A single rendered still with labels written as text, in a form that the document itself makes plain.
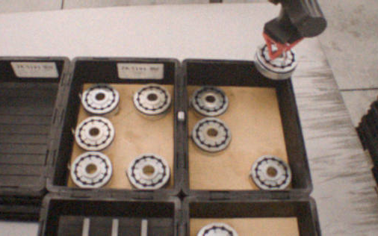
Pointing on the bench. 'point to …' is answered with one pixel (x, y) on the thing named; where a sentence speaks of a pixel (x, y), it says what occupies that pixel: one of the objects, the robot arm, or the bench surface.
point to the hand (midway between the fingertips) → (279, 51)
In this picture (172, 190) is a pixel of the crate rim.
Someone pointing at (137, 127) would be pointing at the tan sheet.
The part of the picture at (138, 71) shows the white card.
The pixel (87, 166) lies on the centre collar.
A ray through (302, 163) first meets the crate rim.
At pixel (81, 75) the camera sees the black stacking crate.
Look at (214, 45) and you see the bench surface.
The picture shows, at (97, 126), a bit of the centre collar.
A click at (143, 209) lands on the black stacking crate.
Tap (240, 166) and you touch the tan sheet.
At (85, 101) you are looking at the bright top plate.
